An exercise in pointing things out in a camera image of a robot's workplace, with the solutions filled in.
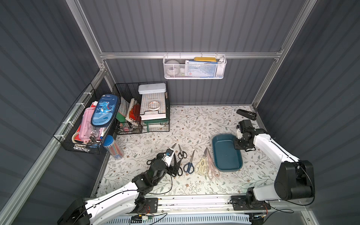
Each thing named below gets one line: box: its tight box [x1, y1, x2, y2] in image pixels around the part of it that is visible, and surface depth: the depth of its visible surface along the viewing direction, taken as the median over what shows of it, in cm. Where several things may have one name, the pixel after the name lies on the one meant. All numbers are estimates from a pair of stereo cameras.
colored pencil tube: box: [103, 135, 125, 159], surface depth 81 cm
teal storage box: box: [211, 134, 244, 173], surface depth 93 cm
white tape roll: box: [165, 60, 180, 76], surface depth 89 cm
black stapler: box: [236, 108, 257, 121], surface depth 116 cm
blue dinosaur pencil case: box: [90, 93, 121, 128], surface depth 71 cm
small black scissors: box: [178, 143, 188, 160], surface depth 93 cm
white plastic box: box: [137, 82, 167, 95], surface depth 105 cm
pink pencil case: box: [78, 106, 96, 144], surface depth 70 cm
